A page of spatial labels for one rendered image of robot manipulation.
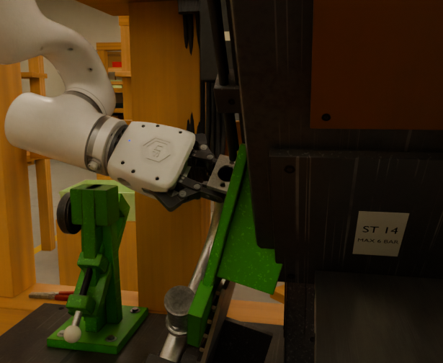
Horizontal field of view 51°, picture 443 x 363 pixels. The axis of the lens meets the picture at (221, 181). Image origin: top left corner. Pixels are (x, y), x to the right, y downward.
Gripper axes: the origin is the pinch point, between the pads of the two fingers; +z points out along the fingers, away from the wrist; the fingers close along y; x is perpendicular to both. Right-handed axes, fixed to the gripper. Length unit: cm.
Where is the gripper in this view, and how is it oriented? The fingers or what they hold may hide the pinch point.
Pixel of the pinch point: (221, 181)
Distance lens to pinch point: 63.9
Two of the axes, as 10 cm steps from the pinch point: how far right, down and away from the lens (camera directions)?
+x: -0.4, 5.3, 8.5
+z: 9.5, 3.0, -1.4
